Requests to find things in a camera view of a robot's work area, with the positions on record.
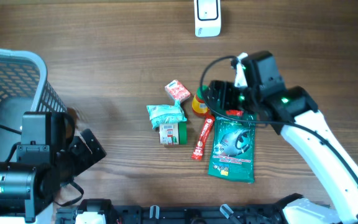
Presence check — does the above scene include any red tissue pack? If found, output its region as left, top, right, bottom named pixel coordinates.
left=165, top=80, right=191, bottom=103

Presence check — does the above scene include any mint green wipes packet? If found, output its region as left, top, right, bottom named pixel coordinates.
left=147, top=100, right=187, bottom=129

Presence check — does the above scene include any jar with green lid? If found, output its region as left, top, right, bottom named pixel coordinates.
left=159, top=122, right=188, bottom=146

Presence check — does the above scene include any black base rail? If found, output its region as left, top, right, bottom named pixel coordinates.
left=55, top=199, right=287, bottom=224

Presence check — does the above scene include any red coffee stick sachet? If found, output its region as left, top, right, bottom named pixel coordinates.
left=191, top=114, right=215, bottom=161

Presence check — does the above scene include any green gloves packet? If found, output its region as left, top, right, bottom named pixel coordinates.
left=208, top=116, right=255, bottom=183

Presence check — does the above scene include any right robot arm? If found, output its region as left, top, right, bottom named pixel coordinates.
left=201, top=51, right=358, bottom=223

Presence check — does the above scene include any grey plastic basket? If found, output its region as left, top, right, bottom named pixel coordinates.
left=0, top=49, right=67, bottom=161

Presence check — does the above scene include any white barcode scanner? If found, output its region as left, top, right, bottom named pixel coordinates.
left=194, top=0, right=222, bottom=38

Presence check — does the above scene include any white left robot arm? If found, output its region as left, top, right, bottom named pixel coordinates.
left=0, top=111, right=106, bottom=223

